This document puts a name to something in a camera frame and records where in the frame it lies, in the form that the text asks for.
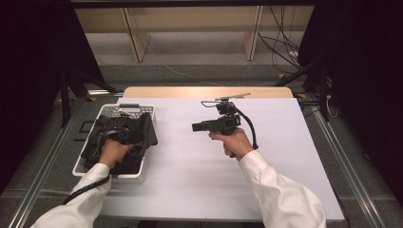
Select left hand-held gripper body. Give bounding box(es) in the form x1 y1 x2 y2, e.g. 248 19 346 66
101 109 136 144

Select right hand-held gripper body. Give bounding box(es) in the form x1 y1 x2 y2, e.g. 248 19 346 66
205 92 252 137

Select dark pleated skirt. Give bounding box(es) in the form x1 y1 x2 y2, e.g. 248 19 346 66
80 112 159 175

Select white perforated plastic basket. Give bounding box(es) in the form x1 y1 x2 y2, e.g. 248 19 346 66
71 103 158 185

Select person's left hand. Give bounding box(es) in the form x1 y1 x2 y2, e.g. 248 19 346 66
98 139 134 169

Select person's right hand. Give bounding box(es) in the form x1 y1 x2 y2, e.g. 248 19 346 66
208 127 255 162

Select black-framed floor hatch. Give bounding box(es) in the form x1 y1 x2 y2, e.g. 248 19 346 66
78 120 96 134

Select short aluminium bar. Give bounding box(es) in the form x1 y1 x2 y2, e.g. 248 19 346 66
86 89 125 97

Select white board table cover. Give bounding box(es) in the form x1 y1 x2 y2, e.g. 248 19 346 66
99 97 346 222

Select black metal stand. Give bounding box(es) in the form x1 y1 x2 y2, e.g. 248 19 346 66
274 53 334 123
60 67 120 127

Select light wooden shelf unit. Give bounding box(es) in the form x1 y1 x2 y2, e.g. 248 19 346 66
74 5 315 63

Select black curtain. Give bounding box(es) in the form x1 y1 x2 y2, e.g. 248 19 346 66
0 0 106 194
297 0 403 207

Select black overhead bar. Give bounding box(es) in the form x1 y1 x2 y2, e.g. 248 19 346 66
69 0 317 8

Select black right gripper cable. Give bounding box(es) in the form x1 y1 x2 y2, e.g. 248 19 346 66
232 105 259 150

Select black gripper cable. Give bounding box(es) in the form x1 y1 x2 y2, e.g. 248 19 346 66
62 174 112 206
232 105 259 150

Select thin white floor cable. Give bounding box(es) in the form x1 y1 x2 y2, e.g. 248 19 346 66
141 36 224 87

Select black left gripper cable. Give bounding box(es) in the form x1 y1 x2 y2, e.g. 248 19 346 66
62 174 112 206

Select long aluminium rail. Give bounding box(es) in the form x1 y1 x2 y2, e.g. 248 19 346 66
8 98 86 228
312 107 386 228

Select white cable loop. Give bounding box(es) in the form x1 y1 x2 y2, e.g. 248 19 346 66
325 94 340 120

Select bundle of black cables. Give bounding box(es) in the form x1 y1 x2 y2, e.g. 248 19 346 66
257 5 302 69

